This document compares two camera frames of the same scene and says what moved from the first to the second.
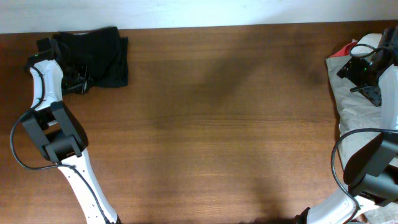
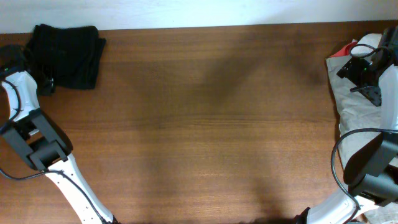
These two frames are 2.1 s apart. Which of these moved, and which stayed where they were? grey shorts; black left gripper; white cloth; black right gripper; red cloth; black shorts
Moved: black shorts; black left gripper
Stayed: black right gripper; grey shorts; white cloth; red cloth
